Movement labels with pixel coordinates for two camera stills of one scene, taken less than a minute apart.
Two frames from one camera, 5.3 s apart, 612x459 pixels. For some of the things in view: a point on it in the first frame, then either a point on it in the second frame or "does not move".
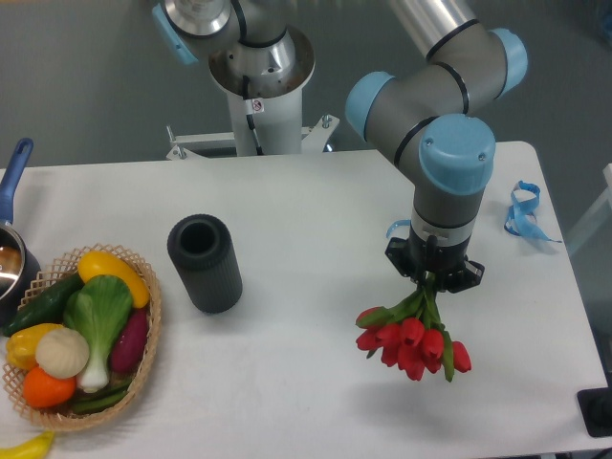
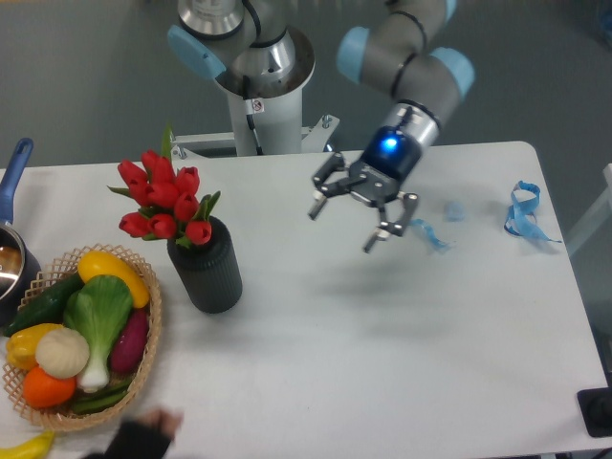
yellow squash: [94, 263] does not move
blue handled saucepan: [20, 275] does not move
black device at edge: [596, 406] does not move
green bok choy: [100, 310] does not move
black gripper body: [415, 258] to [391, 154]
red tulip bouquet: [410, 335] to [167, 198]
